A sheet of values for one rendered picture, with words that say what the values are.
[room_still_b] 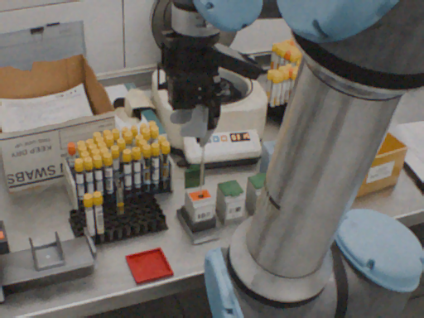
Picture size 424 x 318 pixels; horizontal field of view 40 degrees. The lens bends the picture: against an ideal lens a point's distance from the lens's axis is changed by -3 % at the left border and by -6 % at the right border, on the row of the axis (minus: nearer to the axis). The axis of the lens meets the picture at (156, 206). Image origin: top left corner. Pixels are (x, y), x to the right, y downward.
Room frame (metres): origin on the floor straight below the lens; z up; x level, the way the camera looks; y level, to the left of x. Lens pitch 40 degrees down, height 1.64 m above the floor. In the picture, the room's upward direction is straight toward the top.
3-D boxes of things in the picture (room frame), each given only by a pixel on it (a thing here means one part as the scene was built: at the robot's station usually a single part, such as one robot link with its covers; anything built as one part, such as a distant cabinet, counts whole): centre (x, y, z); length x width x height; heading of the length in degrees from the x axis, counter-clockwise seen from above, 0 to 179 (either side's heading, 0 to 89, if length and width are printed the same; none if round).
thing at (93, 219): (0.85, 0.07, 0.93); 0.17 x 0.09 x 0.11; 109
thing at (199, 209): (0.84, -0.08, 0.92); 0.05 x 0.04 x 0.06; 20
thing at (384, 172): (1.00, -0.44, 0.93); 0.13 x 0.13 x 0.10; 24
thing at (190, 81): (0.83, -0.05, 1.22); 0.09 x 0.08 x 0.12; 110
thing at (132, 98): (1.15, 0.06, 0.92); 0.24 x 0.12 x 0.10; 19
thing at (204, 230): (0.84, -0.08, 0.89); 0.09 x 0.05 x 0.04; 20
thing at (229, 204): (0.87, -0.14, 0.91); 0.05 x 0.04 x 0.07; 19
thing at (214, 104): (0.81, -0.08, 1.16); 0.05 x 0.02 x 0.09; 20
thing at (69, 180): (0.95, 0.08, 0.91); 0.20 x 0.10 x 0.07; 109
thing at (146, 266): (0.73, 0.01, 0.88); 0.07 x 0.07 x 0.01; 19
